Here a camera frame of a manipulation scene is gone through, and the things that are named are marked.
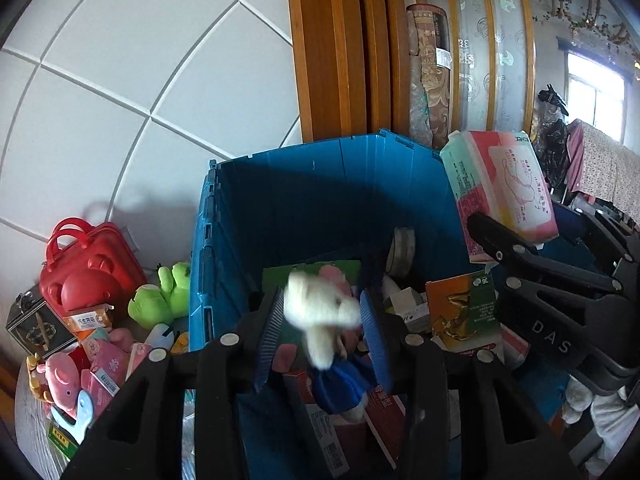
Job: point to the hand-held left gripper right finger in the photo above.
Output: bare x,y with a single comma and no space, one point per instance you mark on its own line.
376,345

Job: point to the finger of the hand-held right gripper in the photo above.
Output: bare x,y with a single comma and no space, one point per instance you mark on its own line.
500,237
622,242

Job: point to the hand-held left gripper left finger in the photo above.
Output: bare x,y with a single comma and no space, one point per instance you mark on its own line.
267,345

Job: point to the pink green tissue pack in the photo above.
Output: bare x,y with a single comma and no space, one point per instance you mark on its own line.
500,185

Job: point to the white plush doll blue dress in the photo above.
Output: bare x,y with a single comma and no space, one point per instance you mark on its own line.
320,305

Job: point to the blue plastic crate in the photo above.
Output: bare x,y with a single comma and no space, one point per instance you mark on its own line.
310,195

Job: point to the small white box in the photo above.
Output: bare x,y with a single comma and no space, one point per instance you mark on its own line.
407,305

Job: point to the red white box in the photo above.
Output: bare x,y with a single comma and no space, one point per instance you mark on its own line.
385,415

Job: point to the green flat box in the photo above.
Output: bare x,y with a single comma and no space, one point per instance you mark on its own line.
280,275

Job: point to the floral cloth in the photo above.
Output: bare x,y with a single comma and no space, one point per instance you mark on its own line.
610,165

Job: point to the orange green box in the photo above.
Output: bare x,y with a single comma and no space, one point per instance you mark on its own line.
465,315

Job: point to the white tape roll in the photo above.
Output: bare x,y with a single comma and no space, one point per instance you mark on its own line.
402,250

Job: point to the blue white plush toy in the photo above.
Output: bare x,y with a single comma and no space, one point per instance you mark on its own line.
162,336

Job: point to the black hanging bag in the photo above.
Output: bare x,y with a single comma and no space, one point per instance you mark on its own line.
552,145

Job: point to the green frog plush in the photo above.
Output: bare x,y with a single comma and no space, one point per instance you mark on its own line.
155,302

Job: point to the window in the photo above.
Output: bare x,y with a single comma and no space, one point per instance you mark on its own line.
597,95

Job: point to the pink patterned packet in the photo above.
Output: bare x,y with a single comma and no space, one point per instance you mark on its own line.
105,365

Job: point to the rolled patterned carpet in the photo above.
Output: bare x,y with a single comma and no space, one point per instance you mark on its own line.
430,80

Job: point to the orange medicine box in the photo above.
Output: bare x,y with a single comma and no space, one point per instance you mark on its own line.
87,319

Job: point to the red toy suitcase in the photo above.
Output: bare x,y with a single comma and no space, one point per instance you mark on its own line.
85,270

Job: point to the frosted glass sliding door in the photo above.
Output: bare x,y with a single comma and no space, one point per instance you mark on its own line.
480,40

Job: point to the pink plush pig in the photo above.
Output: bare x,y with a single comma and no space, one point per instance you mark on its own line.
62,380

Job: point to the green yellow box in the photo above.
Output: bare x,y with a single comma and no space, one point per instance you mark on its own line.
64,441

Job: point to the black gift box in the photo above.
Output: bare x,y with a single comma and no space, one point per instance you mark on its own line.
37,330

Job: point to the wall vine decoration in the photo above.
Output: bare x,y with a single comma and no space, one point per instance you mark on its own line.
590,15

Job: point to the wooden door frame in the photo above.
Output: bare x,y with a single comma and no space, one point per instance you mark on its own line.
340,50

